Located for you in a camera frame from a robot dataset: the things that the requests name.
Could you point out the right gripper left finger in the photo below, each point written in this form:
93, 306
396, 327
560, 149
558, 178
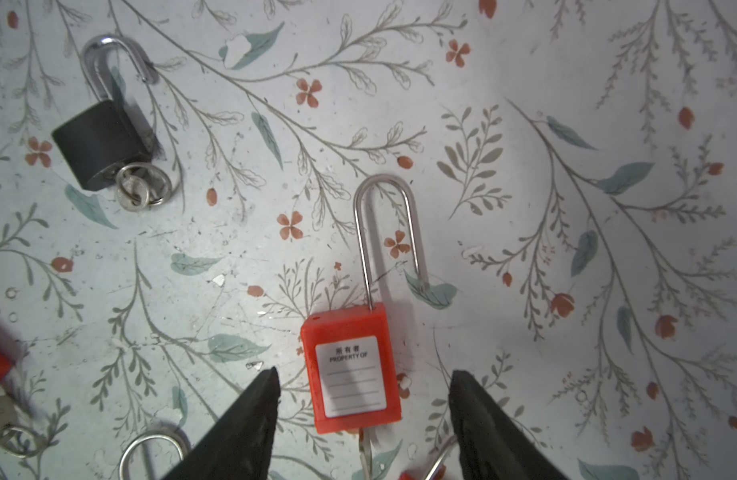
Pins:
239, 446

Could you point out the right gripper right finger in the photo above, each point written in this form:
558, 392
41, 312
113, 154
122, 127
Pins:
490, 445

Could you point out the small black padlock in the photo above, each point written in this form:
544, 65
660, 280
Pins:
102, 145

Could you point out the silver key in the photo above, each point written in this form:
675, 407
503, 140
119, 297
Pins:
364, 444

